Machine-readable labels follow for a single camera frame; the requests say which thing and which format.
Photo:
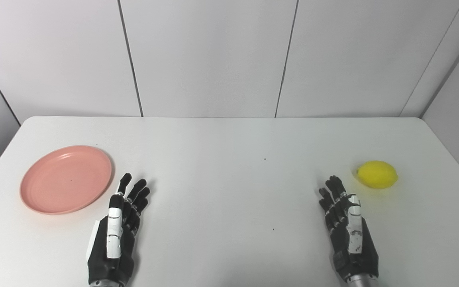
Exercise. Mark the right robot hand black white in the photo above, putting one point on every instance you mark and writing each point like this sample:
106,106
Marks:
353,247

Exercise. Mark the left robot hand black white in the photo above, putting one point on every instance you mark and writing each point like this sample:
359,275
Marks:
112,247

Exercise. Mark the yellow lemon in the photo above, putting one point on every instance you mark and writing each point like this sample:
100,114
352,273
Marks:
377,174

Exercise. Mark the pink round plate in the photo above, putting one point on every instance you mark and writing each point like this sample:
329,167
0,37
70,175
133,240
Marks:
66,179

